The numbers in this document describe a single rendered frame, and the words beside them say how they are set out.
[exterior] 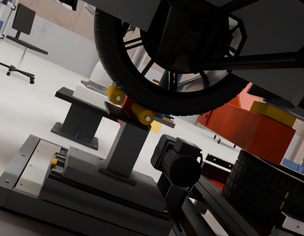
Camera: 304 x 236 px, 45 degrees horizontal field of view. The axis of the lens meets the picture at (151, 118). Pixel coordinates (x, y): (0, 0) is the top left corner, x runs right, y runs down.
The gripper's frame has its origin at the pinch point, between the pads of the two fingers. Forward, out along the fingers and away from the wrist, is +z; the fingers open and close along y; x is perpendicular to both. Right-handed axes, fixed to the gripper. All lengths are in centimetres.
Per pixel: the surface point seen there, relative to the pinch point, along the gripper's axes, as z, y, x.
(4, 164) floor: 12, 26, -83
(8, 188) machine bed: 56, 19, -75
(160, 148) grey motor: 10, -39, -49
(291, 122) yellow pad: 50, -73, -13
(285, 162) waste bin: -321, -330, -47
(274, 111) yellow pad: 50, -64, -12
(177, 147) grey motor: 22, -43, -44
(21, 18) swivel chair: -314, 102, -13
